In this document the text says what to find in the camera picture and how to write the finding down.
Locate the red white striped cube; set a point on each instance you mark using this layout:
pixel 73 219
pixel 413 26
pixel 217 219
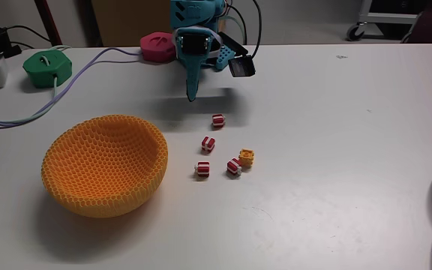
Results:
pixel 202 169
pixel 208 144
pixel 233 166
pixel 218 120

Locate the yellow studded cube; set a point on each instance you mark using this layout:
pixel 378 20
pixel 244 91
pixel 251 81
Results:
pixel 246 157

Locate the yellow honeycomb basket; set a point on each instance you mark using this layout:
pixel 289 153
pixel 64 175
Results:
pixel 103 165

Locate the pink hexagonal box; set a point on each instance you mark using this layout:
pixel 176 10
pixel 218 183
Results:
pixel 158 47

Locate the brown board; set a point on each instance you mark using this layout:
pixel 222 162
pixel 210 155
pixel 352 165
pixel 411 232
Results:
pixel 129 20

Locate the green hexagonal box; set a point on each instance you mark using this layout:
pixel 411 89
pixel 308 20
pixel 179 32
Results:
pixel 46 69

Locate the red pole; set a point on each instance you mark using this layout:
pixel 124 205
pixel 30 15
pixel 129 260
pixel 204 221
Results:
pixel 49 22

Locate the white wheeled cart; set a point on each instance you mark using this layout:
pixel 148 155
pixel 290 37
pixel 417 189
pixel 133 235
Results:
pixel 383 17

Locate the dark red chair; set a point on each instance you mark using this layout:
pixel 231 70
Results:
pixel 431 26

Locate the teal perforated camera mount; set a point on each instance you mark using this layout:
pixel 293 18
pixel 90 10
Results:
pixel 224 57

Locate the black camera box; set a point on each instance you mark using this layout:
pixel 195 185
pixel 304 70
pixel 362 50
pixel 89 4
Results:
pixel 241 66

